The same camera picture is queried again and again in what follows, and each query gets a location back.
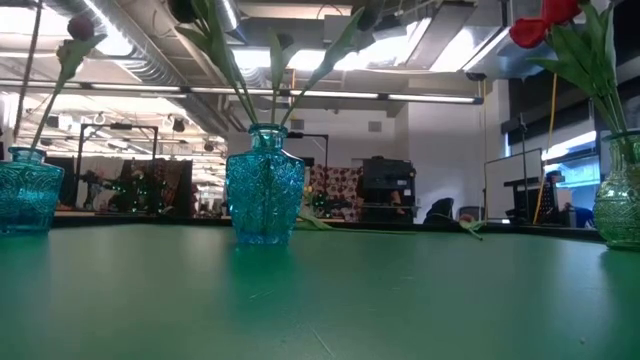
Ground small round teal glass vase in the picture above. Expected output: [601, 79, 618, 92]
[0, 146, 65, 236]

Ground floral patterned panel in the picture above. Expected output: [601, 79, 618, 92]
[305, 163, 366, 222]

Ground yellow hanging cable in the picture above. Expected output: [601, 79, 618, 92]
[533, 73, 559, 225]

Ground dark pink artificial tulip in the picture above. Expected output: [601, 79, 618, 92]
[430, 212, 486, 242]
[298, 209, 417, 235]
[12, 0, 45, 145]
[29, 14, 109, 151]

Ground tulip stems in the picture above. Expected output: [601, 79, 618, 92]
[279, 2, 384, 126]

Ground black artificial tulip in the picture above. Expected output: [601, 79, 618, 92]
[199, 0, 261, 126]
[268, 30, 296, 125]
[167, 0, 259, 126]

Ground green table mat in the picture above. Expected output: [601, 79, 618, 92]
[0, 222, 640, 360]

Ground long ceiling strip light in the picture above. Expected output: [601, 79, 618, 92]
[0, 79, 485, 106]

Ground red artificial tulip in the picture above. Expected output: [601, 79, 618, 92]
[540, 0, 626, 135]
[508, 17, 624, 135]

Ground black cabinet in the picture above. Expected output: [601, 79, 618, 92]
[360, 155, 418, 224]

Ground black tripod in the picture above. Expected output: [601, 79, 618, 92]
[514, 112, 531, 224]

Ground tall angular blue glass vase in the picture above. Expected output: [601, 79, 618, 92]
[225, 123, 306, 246]

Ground thin black stand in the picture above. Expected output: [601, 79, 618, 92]
[287, 130, 330, 174]

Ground green glass vase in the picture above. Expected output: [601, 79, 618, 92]
[593, 130, 640, 251]

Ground silver rectangular duct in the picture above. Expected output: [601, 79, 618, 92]
[399, 0, 556, 81]

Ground black swivel chair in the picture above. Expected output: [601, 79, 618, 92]
[422, 196, 456, 225]

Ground silver round ventilation duct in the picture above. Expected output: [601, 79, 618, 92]
[42, 0, 251, 136]

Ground black frame stand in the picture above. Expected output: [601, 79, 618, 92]
[74, 122, 160, 217]

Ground grey bin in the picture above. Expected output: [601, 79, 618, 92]
[457, 205, 485, 225]

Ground background robot station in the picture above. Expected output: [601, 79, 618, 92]
[77, 158, 197, 219]

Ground black pegboard stand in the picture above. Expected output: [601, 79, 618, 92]
[502, 169, 567, 226]

